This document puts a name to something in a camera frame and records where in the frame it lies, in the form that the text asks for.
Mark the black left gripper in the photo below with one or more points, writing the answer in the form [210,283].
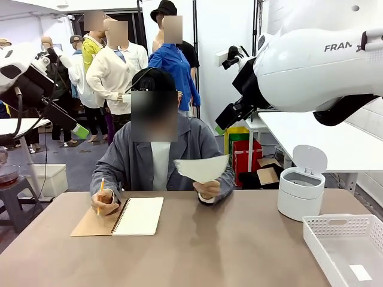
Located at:
[37,83]

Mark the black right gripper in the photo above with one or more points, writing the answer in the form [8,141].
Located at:
[246,80]

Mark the white paper sheet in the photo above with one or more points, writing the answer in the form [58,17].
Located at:
[203,169]

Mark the yellow pencil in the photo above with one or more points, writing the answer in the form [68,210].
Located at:
[101,186]

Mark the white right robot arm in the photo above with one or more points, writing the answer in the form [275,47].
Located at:
[314,74]

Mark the person's left forearm grey sleeve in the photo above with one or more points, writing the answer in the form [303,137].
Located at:
[226,183]

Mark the person's right forearm grey sleeve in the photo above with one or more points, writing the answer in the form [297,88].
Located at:
[111,183]

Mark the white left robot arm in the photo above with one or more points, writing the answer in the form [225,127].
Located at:
[18,56]

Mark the person's left hand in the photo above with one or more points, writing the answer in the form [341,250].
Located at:
[209,188]

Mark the person's right hand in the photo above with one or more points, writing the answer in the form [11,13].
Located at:
[106,203]

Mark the yellow green bag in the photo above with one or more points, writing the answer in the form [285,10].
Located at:
[236,133]

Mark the small white side table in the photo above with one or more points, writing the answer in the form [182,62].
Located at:
[254,125]

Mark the red and yellow crates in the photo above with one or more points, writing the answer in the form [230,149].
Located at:
[248,155]

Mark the bald mannequin dark jacket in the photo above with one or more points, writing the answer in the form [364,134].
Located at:
[61,79]

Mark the white storage crate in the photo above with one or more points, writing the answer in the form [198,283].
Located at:
[54,179]

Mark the black bag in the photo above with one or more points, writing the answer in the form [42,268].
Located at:
[248,180]

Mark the mannequin in cream cardigan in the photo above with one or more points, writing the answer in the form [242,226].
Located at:
[110,68]

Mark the brown cardboard box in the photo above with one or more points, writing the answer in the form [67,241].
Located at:
[267,176]

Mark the black light stand pole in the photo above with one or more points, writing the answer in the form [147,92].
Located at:
[196,59]

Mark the mannequin in yellow jacket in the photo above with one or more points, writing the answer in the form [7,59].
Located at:
[88,52]

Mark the mannequin in black t-shirt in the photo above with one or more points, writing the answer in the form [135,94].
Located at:
[192,53]

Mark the large white table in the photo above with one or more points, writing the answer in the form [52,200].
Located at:
[314,134]

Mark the glass bowl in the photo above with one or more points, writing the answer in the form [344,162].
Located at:
[9,175]

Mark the person in grey jacket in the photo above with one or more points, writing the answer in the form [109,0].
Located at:
[137,161]

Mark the mannequin in blue shirt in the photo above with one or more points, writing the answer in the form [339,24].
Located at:
[173,65]

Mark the black cap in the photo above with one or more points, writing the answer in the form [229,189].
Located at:
[155,79]

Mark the grey plastic stool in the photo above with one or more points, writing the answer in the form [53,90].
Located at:
[12,194]

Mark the white trash bin with lid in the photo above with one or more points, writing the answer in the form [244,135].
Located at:
[300,194]

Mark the spiral notebook brown cover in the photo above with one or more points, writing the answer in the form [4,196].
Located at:
[140,216]

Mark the black bucket hat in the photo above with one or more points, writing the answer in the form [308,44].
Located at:
[163,10]

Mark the white perforated plastic basket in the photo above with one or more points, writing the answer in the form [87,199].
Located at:
[317,236]

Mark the white label sticker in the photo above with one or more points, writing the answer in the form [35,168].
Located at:
[360,272]

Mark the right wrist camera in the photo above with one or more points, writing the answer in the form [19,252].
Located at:
[232,56]

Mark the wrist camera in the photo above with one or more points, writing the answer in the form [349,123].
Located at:
[45,61]
[232,56]

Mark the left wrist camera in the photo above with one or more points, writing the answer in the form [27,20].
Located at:
[45,61]

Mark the white head-mounted camera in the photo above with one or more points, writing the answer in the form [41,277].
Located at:
[127,98]

